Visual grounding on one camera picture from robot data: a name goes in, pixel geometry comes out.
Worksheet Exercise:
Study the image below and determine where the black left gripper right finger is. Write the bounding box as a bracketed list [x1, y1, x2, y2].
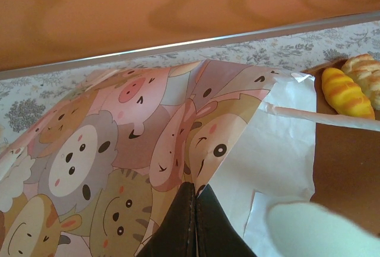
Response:
[195, 184, 256, 257]

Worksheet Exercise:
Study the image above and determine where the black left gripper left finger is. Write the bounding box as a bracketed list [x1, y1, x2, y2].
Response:
[136, 181, 197, 257]

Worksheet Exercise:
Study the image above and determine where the cartoon animal paper bag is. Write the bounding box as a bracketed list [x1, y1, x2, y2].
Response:
[0, 59, 380, 257]

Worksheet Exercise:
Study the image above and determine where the yellow striped fake bread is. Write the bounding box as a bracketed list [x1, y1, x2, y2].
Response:
[322, 66, 376, 120]

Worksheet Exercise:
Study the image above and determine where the pale fake croissant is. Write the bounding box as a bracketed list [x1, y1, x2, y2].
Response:
[341, 53, 380, 111]

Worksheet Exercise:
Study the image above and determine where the brown wooden cutting board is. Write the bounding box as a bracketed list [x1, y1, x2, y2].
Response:
[299, 58, 380, 237]

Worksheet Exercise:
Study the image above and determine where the aluminium table edge rail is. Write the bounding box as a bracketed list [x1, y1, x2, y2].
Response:
[0, 10, 380, 81]

